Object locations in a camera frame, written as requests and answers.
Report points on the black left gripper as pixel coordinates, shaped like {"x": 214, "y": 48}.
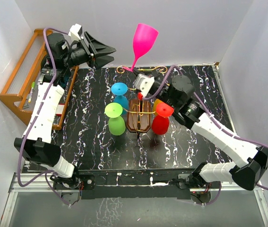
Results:
{"x": 97, "y": 47}

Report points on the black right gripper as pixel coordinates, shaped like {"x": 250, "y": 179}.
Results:
{"x": 157, "y": 76}

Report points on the blue plastic wine glass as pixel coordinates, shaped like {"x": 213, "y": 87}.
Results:
{"x": 119, "y": 90}

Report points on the magenta plastic wine glass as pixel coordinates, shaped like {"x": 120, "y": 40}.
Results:
{"x": 143, "y": 40}

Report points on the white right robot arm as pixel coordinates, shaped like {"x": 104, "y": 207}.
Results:
{"x": 249, "y": 161}

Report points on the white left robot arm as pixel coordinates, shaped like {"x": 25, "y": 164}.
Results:
{"x": 35, "y": 144}

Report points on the orange plastic wine glass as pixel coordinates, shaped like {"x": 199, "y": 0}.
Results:
{"x": 157, "y": 104}

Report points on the red plastic wine glass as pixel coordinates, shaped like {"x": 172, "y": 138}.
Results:
{"x": 160, "y": 123}

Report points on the green plastic wine glass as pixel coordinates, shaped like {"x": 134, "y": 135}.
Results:
{"x": 116, "y": 122}

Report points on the orange wooden shelf rack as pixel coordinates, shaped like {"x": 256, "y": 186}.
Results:
{"x": 15, "y": 93}

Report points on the green capped marker pen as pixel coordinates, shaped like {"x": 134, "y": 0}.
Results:
{"x": 31, "y": 92}

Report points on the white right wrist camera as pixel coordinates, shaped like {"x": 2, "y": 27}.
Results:
{"x": 143, "y": 83}

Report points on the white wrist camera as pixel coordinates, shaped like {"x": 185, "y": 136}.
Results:
{"x": 75, "y": 32}
{"x": 143, "y": 83}

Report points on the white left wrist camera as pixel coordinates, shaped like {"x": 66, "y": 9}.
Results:
{"x": 75, "y": 32}

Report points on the gold wire wine glass rack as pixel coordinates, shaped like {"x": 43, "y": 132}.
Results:
{"x": 139, "y": 116}

